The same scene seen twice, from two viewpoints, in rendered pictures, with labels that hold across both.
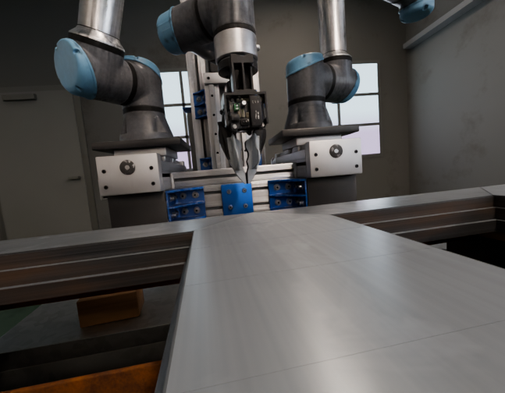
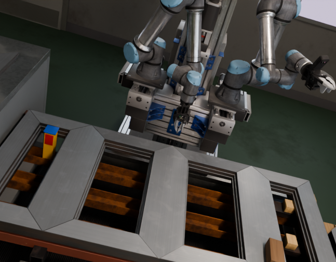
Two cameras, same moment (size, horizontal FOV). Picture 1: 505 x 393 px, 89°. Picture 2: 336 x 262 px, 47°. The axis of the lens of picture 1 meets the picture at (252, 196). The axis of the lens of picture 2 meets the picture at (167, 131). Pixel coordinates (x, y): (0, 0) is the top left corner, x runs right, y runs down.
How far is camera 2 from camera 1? 1.72 m
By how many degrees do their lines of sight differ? 28
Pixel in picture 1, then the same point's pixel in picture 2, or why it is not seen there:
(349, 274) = (170, 178)
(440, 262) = (182, 182)
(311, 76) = (236, 78)
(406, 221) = (206, 168)
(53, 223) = not seen: outside the picture
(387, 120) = not seen: outside the picture
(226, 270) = (157, 170)
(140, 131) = (147, 75)
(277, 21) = not seen: outside the picture
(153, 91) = (159, 57)
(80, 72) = (134, 61)
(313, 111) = (229, 94)
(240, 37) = (188, 99)
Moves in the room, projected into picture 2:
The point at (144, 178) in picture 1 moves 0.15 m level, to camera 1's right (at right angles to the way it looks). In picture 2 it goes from (143, 105) to (168, 113)
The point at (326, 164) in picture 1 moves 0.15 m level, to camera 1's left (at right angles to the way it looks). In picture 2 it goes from (216, 127) to (191, 118)
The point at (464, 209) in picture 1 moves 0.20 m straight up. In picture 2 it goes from (226, 172) to (239, 142)
